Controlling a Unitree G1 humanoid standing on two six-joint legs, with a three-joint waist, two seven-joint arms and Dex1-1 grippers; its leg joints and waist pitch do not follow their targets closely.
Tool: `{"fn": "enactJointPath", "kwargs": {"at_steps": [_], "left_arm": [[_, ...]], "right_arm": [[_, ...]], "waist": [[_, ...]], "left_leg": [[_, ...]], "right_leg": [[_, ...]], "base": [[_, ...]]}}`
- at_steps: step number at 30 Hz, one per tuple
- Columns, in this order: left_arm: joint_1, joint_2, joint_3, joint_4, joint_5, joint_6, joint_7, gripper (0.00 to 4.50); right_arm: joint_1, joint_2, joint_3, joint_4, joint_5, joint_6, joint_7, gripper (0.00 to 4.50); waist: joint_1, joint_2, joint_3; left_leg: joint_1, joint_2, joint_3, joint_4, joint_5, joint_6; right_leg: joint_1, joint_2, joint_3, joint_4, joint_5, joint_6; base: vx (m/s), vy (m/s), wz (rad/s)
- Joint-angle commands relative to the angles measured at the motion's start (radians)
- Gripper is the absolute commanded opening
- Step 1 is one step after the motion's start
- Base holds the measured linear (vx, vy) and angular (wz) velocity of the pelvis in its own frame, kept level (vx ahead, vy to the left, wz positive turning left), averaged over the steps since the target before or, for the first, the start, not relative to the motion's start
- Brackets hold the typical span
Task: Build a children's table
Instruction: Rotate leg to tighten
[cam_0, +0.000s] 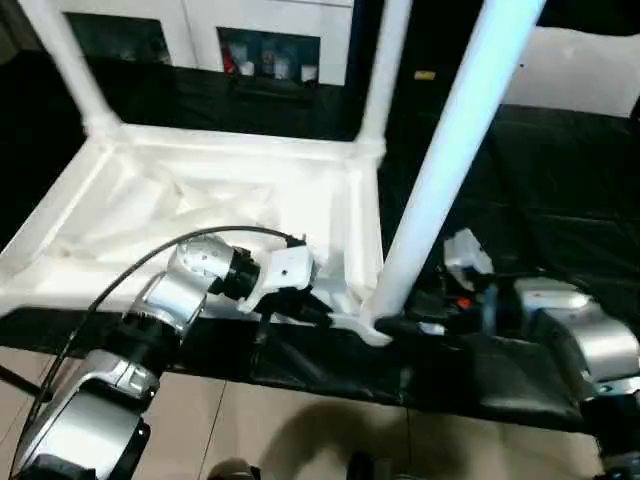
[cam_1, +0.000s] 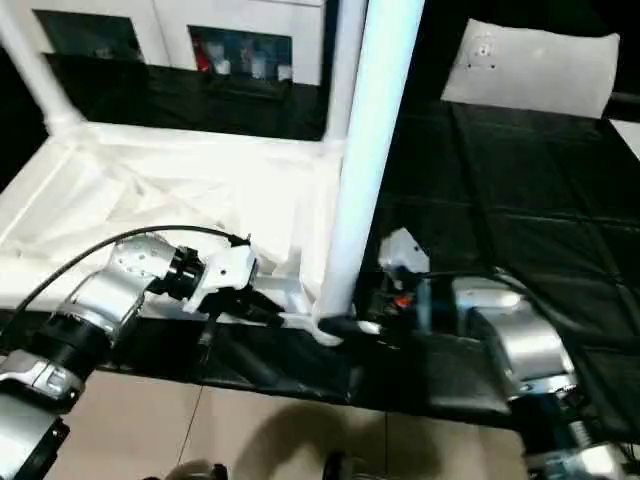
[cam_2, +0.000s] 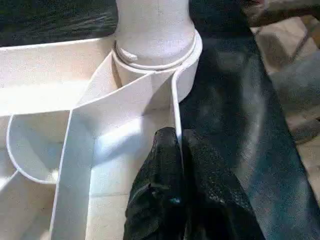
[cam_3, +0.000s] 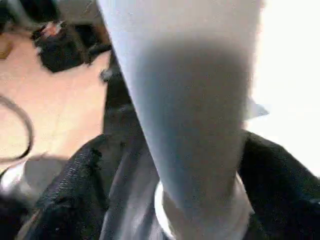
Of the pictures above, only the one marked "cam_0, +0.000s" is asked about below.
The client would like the white plastic table top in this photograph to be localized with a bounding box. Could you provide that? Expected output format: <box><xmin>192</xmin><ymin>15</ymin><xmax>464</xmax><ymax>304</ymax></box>
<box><xmin>0</xmin><ymin>122</ymin><xmax>396</xmax><ymax>347</ymax></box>

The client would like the white plastic table leg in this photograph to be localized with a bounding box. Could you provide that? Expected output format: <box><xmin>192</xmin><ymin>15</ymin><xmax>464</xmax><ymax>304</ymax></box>
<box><xmin>357</xmin><ymin>0</ymin><xmax>415</xmax><ymax>154</ymax></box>
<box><xmin>30</xmin><ymin>0</ymin><xmax>124</xmax><ymax>144</ymax></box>
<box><xmin>368</xmin><ymin>0</ymin><xmax>549</xmax><ymax>325</ymax></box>

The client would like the black work mat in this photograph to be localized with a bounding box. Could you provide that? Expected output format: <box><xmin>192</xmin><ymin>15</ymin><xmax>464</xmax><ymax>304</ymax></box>
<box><xmin>0</xmin><ymin>49</ymin><xmax>640</xmax><ymax>436</ymax></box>

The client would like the black robot foot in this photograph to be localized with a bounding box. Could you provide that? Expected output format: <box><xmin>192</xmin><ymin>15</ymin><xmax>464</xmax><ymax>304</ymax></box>
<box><xmin>209</xmin><ymin>457</ymin><xmax>262</xmax><ymax>480</ymax></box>

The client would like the white chair back panel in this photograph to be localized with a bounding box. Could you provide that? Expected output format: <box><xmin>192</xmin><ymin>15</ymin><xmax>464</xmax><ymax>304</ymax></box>
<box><xmin>494</xmin><ymin>24</ymin><xmax>640</xmax><ymax>120</ymax></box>

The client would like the black metal stand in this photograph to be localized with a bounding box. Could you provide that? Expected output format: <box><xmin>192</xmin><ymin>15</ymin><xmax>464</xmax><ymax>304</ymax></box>
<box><xmin>0</xmin><ymin>363</ymin><xmax>42</xmax><ymax>397</ymax></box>

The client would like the black cabinet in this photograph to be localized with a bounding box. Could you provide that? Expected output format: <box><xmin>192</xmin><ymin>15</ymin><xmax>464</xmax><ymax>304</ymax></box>
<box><xmin>357</xmin><ymin>0</ymin><xmax>481</xmax><ymax>126</ymax></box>

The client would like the white cabinet with glass doors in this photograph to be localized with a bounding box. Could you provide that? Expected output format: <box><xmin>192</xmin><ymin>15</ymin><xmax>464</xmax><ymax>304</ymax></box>
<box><xmin>37</xmin><ymin>0</ymin><xmax>362</xmax><ymax>89</ymax></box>

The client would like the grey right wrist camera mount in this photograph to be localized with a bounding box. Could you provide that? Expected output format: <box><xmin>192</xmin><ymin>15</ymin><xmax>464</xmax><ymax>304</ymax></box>
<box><xmin>443</xmin><ymin>228</ymin><xmax>499</xmax><ymax>332</ymax></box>

